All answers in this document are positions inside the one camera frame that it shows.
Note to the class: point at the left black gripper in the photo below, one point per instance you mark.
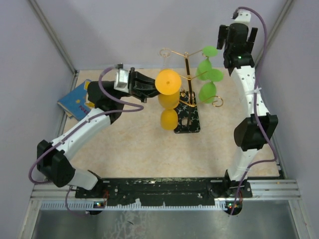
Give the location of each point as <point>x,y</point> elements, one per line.
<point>145,84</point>

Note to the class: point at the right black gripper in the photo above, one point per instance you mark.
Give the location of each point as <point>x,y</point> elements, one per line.
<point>222,34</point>

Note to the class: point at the orange goblet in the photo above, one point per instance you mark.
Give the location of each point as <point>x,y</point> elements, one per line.
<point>168,82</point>
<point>169,101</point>
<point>169,119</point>

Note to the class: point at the green goblet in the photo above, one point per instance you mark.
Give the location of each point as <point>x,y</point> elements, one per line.
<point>205,66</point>
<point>208,90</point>

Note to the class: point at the gold wine glass rack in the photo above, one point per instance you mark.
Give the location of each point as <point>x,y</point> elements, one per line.
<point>187,109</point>

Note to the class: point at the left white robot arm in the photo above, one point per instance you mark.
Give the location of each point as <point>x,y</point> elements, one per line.
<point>53,158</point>

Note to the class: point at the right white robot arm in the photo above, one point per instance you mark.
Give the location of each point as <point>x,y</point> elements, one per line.
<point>258,125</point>

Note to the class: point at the blue yellow box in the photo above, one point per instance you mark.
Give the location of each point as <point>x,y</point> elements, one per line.
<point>76,103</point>

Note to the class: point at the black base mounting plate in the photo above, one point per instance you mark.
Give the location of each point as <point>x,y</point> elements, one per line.
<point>174,191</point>

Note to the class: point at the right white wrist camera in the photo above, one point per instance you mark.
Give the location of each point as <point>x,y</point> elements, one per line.
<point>242,16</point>

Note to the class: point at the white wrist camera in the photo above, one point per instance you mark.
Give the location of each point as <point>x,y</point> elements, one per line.
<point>242,16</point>
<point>121,82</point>

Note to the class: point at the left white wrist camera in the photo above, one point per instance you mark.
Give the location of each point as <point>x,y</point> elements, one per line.
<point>121,82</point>

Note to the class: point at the aluminium frame rail front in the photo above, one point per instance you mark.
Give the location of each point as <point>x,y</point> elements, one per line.
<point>260,189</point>

